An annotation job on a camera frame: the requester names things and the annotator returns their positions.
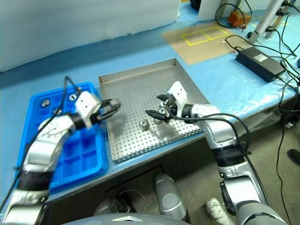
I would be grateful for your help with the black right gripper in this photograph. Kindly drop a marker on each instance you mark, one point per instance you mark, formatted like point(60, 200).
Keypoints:
point(173, 107)

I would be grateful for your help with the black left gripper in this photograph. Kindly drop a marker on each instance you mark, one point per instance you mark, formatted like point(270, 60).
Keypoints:
point(97, 116)

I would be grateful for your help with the small silver metal roller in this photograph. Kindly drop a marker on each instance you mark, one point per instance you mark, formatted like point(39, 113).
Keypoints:
point(46, 103)
point(161, 109)
point(144, 124)
point(72, 96)

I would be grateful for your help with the perforated steel tray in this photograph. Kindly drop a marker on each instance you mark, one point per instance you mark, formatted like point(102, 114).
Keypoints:
point(131, 93)

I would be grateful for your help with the blue compartment tray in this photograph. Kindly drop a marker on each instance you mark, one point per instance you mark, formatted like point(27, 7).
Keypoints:
point(89, 152)

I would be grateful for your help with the brown cardboard mat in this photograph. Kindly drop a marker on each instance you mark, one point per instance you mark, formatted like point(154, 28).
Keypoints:
point(199, 51)

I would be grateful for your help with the grey right robot leg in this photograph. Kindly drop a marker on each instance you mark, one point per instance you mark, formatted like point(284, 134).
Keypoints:
point(170, 199)

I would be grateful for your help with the grey robot leg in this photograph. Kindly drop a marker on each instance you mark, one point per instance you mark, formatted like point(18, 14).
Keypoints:
point(103, 207)
point(170, 199)

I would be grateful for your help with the white foam board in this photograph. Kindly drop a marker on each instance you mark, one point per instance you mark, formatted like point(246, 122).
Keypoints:
point(70, 23)

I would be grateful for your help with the grey left robot leg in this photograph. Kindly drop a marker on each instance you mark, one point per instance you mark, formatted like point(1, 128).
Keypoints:
point(103, 207)

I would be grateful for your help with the white upright panel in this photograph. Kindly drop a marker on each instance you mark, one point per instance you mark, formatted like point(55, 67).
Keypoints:
point(208, 9)

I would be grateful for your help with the black power adapter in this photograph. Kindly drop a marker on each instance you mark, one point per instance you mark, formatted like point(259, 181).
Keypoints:
point(260, 63)

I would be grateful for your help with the grey robot torso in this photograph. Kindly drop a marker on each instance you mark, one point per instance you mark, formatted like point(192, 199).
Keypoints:
point(117, 220)

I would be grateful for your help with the white shoe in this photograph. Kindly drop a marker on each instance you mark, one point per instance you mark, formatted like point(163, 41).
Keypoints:
point(214, 206)

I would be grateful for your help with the orange box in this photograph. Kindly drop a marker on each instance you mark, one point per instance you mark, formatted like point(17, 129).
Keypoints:
point(236, 18)

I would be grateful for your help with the black shoe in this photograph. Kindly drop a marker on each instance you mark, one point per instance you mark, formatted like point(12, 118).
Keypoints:
point(294, 156)

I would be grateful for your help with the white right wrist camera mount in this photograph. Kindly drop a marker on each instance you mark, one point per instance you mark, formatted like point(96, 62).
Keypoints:
point(179, 92)

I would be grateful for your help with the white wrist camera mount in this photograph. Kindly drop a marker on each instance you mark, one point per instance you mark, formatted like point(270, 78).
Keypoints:
point(86, 103)
point(179, 92)

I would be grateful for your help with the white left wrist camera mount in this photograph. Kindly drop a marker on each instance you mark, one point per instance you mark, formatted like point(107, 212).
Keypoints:
point(86, 103)

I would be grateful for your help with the aluminium frame stand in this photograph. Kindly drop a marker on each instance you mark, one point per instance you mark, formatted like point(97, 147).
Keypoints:
point(267, 16)

